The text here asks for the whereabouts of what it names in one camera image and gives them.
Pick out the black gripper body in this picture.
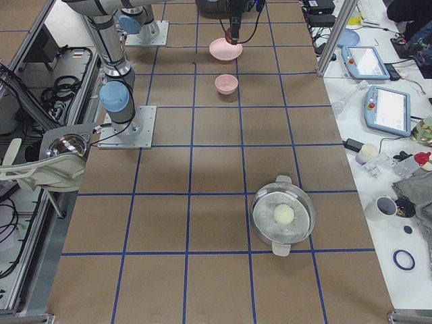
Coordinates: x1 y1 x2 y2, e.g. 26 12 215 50
227 0 251 32

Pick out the red apple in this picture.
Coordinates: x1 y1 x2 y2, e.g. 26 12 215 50
225 28 237 45

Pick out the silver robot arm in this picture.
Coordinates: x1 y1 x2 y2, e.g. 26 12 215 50
65 1 157 149

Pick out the pink plate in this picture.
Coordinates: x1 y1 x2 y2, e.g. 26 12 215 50
209 38 243 61

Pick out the pink bowl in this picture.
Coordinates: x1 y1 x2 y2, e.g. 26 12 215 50
215 74 238 95

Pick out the light blue plate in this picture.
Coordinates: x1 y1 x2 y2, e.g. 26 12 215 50
337 28 360 48

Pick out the dark grey rice cooker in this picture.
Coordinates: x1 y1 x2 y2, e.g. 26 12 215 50
195 0 265 16

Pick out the far teach pendant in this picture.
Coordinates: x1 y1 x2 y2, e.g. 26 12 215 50
341 46 390 80

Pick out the teach pendant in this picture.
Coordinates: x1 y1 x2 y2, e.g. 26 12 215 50
341 46 390 80
363 86 411 137

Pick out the near teach pendant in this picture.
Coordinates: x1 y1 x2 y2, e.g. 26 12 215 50
363 86 411 137

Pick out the black power adapter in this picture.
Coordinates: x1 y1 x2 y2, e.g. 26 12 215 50
342 138 364 153

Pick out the steel steamer pot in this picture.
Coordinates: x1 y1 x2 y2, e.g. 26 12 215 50
250 175 316 257

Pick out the white purple cup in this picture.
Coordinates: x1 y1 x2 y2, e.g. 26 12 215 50
355 144 379 165

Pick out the white steamed bun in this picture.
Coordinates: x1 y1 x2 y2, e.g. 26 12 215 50
273 204 294 225

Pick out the glass dome lid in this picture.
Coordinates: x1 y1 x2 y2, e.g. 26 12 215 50
38 123 96 160

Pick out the white mug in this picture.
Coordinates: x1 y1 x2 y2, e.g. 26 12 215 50
364 196 398 221

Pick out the grey folded cloth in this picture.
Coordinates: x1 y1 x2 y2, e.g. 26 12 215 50
392 170 432 248

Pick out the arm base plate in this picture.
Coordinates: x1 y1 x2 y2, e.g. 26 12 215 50
126 20 169 47
97 105 157 149

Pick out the aluminium frame post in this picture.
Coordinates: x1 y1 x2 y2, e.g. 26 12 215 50
316 0 357 77

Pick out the blue rubber ring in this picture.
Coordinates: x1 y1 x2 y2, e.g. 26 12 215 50
392 249 416 271

